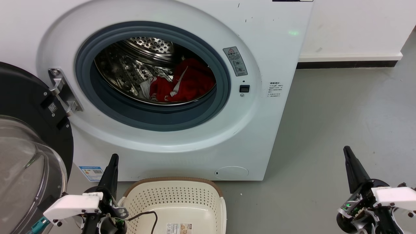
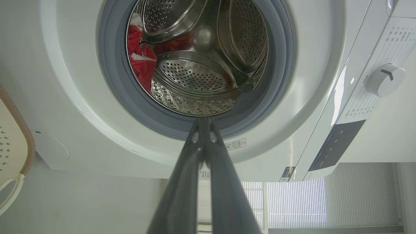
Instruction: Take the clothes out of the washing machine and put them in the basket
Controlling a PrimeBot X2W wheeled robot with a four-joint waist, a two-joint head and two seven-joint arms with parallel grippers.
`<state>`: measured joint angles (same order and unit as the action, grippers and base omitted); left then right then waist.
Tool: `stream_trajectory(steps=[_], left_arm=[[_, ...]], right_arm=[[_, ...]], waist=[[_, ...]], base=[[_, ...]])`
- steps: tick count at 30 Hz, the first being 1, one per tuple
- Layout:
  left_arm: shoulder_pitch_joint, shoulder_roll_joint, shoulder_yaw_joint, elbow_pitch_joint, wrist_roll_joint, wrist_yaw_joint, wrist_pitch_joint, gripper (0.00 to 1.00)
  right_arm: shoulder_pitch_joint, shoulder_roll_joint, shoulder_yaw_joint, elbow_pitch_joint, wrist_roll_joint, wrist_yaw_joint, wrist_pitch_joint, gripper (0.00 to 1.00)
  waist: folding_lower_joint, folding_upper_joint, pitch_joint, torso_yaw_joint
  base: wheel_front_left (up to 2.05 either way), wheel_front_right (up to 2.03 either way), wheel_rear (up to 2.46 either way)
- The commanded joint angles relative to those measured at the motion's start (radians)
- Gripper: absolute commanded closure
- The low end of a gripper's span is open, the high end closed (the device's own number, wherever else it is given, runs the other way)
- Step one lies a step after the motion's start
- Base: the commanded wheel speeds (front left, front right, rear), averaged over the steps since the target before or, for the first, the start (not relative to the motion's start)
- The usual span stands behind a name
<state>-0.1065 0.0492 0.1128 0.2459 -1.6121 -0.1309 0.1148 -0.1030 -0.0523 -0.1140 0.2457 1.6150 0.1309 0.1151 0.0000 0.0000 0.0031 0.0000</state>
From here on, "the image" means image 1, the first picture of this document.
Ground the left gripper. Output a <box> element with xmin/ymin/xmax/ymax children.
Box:
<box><xmin>97</xmin><ymin>154</ymin><xmax>129</xmax><ymax>234</ymax></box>

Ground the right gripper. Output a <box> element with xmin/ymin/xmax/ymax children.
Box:
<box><xmin>336</xmin><ymin>146</ymin><xmax>395</xmax><ymax>234</ymax></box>

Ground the red and white garment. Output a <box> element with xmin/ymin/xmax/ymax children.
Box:
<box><xmin>140</xmin><ymin>58</ymin><xmax>216</xmax><ymax>104</ymax></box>

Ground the cream perforated laundry basket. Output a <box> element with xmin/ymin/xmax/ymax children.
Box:
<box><xmin>118</xmin><ymin>177</ymin><xmax>227</xmax><ymax>234</ymax></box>

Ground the stainless steel washing machine drum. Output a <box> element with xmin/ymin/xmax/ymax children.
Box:
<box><xmin>94</xmin><ymin>37</ymin><xmax>216</xmax><ymax>105</ymax></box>

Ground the black washer door with glass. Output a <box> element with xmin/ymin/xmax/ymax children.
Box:
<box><xmin>0</xmin><ymin>62</ymin><xmax>74</xmax><ymax>234</ymax></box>

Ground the blue energy label sticker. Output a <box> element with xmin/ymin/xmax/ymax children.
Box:
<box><xmin>79</xmin><ymin>166</ymin><xmax>104</xmax><ymax>181</ymax></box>

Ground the grey rubber door gasket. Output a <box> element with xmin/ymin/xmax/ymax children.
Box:
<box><xmin>75</xmin><ymin>21</ymin><xmax>231</xmax><ymax>132</ymax></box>

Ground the white front-load washing machine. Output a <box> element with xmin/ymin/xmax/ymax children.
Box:
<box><xmin>0</xmin><ymin>0</ymin><xmax>314</xmax><ymax>182</ymax></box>

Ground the metal door hinge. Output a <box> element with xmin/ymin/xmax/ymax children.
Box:
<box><xmin>48</xmin><ymin>68</ymin><xmax>84</xmax><ymax>117</ymax></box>

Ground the small white text label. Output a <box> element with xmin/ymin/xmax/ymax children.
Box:
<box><xmin>267</xmin><ymin>81</ymin><xmax>283</xmax><ymax>98</ymax></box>

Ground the round white filter cover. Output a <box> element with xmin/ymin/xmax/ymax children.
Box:
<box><xmin>214</xmin><ymin>166</ymin><xmax>249</xmax><ymax>181</ymax></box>

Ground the grey warning sticker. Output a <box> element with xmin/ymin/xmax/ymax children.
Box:
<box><xmin>223</xmin><ymin>46</ymin><xmax>248</xmax><ymax>77</ymax></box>

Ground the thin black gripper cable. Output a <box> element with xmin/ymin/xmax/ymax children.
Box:
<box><xmin>126</xmin><ymin>211</ymin><xmax>158</xmax><ymax>234</ymax></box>

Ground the teal cable connector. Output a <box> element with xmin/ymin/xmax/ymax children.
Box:
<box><xmin>31</xmin><ymin>218</ymin><xmax>49</xmax><ymax>234</ymax></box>

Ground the black wall baseboard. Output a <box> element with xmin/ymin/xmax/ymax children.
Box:
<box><xmin>296</xmin><ymin>60</ymin><xmax>398</xmax><ymax>69</ymax></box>

